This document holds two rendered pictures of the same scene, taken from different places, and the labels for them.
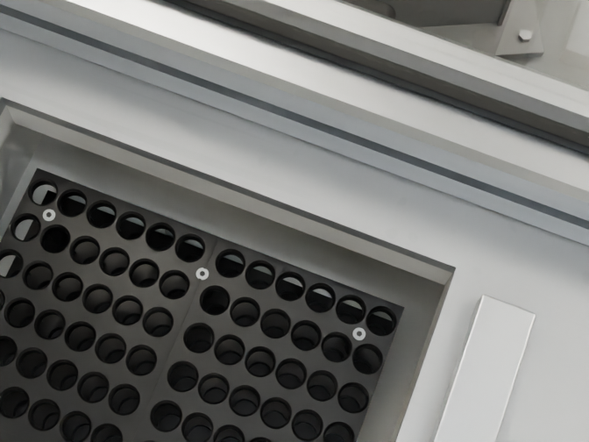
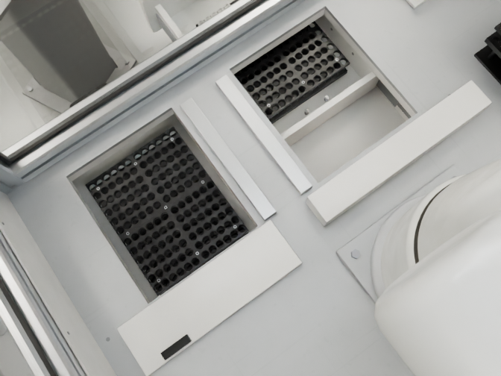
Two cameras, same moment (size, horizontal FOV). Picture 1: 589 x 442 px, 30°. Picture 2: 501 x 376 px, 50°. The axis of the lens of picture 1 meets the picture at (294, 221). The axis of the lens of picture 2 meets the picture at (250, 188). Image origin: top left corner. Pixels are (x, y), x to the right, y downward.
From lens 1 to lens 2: 45 cm
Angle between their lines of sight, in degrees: 13
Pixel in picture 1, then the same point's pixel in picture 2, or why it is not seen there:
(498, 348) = (192, 109)
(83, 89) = (77, 158)
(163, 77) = (87, 138)
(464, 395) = (197, 121)
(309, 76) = (111, 106)
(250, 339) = (156, 162)
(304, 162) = (127, 122)
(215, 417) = (168, 180)
